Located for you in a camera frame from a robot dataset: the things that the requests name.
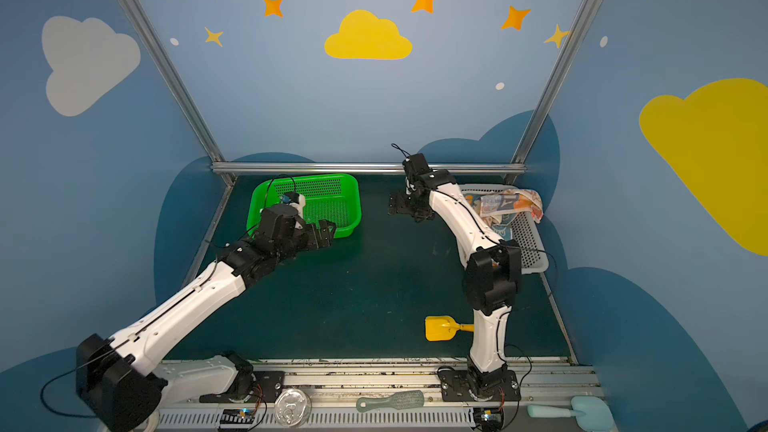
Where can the yellow toy shovel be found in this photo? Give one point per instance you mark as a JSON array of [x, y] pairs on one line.
[[444, 328]]

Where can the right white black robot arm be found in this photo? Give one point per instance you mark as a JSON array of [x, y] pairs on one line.
[[492, 266]]

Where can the mint green spatula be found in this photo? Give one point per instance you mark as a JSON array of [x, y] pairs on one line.
[[591, 413]]

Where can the aluminium rear frame bar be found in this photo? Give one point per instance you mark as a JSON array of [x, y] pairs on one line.
[[292, 168]]

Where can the aluminium left frame post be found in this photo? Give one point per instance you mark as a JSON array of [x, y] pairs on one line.
[[141, 23]]

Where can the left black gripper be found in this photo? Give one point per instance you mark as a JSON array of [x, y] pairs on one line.
[[323, 233]]

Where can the right small circuit board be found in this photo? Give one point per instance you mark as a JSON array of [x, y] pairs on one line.
[[487, 419]]

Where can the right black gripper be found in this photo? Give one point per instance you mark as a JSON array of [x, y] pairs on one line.
[[405, 204]]

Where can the striped rabbit text towel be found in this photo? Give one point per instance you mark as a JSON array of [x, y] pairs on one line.
[[510, 202]]

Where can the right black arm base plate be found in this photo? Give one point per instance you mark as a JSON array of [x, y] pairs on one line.
[[474, 386]]

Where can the aluminium right frame post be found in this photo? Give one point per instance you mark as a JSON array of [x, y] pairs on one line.
[[583, 20]]

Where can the green plastic basket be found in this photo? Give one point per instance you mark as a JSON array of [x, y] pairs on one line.
[[333, 197]]

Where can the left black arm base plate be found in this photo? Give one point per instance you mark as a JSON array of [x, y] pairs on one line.
[[267, 385]]

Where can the teal owl pattern towel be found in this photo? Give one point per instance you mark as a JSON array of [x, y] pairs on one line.
[[504, 229]]

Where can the clear round lid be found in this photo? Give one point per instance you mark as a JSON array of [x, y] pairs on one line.
[[292, 407]]

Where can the aluminium frame post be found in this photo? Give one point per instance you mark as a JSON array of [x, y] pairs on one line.
[[141, 23], [583, 20]]

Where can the aluminium front rail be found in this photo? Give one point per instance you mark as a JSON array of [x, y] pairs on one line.
[[334, 386]]

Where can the left small circuit board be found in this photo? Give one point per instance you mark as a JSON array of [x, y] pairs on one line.
[[238, 419]]

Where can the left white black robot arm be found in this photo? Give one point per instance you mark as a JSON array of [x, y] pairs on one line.
[[121, 378]]

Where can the grey green brush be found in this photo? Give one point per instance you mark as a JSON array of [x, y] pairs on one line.
[[403, 400]]

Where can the grey plastic basket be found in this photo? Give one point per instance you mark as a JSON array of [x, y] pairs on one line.
[[534, 259]]

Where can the small circuit board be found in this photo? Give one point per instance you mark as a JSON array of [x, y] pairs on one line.
[[238, 419], [487, 419]]

